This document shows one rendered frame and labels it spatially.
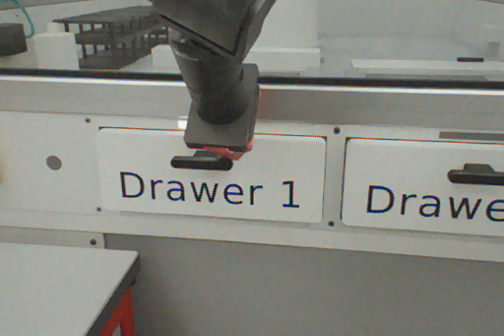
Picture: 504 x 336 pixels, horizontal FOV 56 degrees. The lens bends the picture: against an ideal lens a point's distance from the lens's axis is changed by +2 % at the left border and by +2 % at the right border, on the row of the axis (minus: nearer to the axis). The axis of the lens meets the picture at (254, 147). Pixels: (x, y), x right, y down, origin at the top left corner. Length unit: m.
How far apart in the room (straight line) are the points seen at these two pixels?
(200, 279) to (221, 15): 0.46
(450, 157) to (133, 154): 0.38
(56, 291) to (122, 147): 0.19
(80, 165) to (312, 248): 0.33
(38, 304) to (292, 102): 0.37
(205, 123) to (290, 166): 0.14
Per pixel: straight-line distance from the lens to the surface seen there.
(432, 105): 0.58
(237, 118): 0.48
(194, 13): 0.35
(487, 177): 0.57
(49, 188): 0.71
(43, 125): 0.68
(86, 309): 0.59
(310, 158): 0.57
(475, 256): 0.69
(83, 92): 0.64
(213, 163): 0.55
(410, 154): 0.58
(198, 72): 0.41
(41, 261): 0.70
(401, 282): 0.70
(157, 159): 0.61
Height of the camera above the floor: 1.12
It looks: 20 degrees down
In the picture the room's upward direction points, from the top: straight up
